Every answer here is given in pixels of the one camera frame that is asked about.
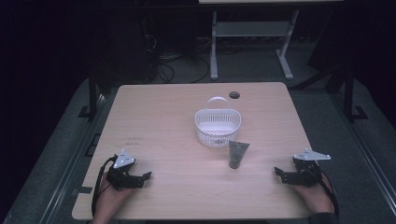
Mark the white metal table frame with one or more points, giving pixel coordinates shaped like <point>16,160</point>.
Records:
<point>249,29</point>

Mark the white plastic basket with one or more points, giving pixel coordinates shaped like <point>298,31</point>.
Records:
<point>218,124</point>

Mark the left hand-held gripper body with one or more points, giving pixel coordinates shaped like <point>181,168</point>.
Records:
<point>124,161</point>

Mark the grey squeeze tube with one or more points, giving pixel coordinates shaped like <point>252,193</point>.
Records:
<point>237,154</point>

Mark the black metal stand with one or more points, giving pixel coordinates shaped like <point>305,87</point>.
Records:
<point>92,96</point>
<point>349,96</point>

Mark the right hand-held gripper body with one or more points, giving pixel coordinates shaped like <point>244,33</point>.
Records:
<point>306,169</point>

